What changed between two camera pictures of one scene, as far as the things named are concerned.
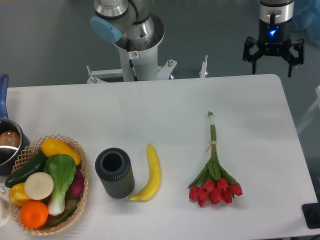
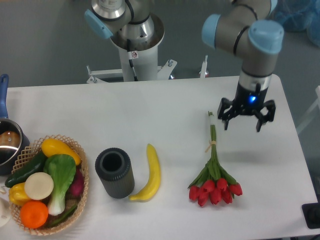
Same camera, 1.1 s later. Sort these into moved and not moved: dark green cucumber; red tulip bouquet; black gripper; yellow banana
Moved: black gripper
Not moved: red tulip bouquet; dark green cucumber; yellow banana
